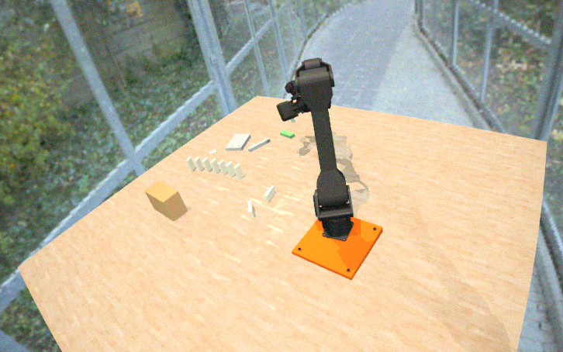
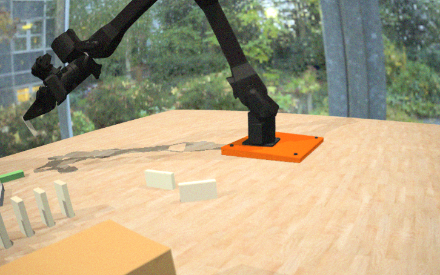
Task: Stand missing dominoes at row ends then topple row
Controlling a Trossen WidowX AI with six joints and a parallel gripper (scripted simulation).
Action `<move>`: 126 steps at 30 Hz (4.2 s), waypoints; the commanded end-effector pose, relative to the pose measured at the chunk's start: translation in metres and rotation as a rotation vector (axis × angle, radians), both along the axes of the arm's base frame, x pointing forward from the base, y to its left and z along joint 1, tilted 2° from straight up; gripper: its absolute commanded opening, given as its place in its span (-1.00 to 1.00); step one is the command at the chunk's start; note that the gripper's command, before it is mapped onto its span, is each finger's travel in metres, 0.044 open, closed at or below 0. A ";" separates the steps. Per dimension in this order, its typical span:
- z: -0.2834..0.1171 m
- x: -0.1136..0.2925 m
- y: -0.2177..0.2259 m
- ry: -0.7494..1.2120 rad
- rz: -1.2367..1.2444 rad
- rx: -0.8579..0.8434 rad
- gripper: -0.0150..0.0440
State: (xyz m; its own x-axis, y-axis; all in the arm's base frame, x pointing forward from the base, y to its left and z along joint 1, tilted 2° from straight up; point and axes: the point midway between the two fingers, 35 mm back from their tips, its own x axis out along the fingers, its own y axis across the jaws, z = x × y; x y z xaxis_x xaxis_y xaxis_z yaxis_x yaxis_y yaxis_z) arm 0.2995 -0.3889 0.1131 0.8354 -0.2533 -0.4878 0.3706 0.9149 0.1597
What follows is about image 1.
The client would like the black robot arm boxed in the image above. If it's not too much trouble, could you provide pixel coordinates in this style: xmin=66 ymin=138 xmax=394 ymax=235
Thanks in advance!
xmin=285 ymin=57 xmax=354 ymax=241

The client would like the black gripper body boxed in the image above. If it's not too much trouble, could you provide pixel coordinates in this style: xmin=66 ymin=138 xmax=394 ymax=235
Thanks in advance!
xmin=276 ymin=97 xmax=311 ymax=121

